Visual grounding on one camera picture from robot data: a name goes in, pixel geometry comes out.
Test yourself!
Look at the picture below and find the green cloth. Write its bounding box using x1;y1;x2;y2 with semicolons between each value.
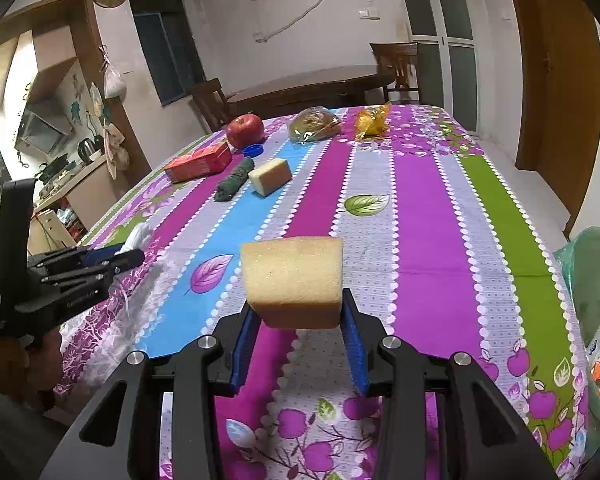
214;157;254;202

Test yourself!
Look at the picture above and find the yellow sponge block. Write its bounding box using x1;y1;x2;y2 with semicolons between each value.
248;157;292;197
240;236;343;330

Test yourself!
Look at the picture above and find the white knotted cloth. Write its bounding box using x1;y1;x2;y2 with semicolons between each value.
117;222;154;255

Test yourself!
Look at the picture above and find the green lined trash bin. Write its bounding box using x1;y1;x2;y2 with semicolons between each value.
555;226;600;460

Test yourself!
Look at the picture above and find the person left hand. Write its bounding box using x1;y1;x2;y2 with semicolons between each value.
0;328;62;412

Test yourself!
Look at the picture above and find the black electric kettle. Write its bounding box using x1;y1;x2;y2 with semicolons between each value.
78;134;104;165

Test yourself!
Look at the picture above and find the red carton box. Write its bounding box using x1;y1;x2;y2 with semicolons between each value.
164;141;233;183

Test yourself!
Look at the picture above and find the hanging white plastic bag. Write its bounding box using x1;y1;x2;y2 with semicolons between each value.
98;44;126;100

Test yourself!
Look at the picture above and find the blue bottle cap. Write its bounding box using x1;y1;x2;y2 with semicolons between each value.
242;143;264;158

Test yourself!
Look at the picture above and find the red apple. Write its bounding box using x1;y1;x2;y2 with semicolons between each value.
225;114;265;151

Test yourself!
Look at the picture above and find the wooden chair left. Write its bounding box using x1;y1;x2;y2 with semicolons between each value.
189;78;234;131

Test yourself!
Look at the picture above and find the wooden chair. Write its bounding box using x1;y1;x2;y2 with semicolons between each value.
189;78;234;131
370;42;422;104

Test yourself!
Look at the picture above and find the floral striped tablecloth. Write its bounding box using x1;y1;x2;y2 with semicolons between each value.
56;105;588;479

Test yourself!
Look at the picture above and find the dark window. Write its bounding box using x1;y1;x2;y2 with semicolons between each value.
130;0;206;106

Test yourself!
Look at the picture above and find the bagged bread bun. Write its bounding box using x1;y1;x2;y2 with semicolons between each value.
288;106;341;144

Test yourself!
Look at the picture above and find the dark wooden dining table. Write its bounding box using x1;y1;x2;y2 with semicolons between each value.
227;65;394;119

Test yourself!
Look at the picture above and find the yellow candy wrapper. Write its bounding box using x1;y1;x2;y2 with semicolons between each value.
354;102;391;142

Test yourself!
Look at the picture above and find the wooden chair right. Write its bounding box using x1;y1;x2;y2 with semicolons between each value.
370;42;422;104

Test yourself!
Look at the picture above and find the brown wooden door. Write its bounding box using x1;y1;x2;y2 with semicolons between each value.
513;0;600;235

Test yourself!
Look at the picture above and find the white glass double door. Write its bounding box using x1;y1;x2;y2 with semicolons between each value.
404;0;479;132

